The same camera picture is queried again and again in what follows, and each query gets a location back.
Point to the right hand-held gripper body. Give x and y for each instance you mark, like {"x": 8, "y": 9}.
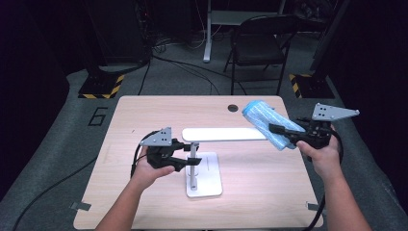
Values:
{"x": 317, "y": 133}

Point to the white desk lamp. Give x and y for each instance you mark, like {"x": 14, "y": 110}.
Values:
{"x": 224, "y": 134}

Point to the person's right hand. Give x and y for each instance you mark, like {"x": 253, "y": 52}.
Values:
{"x": 325, "y": 163}

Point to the white metal desk frame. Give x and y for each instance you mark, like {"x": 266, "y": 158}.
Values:
{"x": 207, "y": 38}

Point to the black equipment cabinet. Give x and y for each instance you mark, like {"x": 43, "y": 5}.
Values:
{"x": 118, "y": 32}

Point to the grey tape piece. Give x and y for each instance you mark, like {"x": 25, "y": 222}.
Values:
{"x": 311, "y": 207}
{"x": 81, "y": 206}

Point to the person's left hand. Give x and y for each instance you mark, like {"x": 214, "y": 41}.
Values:
{"x": 144, "y": 173}

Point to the black stand with striped base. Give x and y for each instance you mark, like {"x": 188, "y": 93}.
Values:
{"x": 99, "y": 85}
{"x": 316, "y": 86}

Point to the black folding chair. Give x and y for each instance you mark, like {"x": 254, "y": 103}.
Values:
{"x": 256, "y": 51}

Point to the black round table grommet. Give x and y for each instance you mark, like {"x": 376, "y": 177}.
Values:
{"x": 233, "y": 108}

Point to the blue striped microfibre cloth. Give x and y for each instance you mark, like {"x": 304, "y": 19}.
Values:
{"x": 260, "y": 115}

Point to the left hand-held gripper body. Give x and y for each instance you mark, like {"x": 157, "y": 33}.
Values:
{"x": 160, "y": 157}

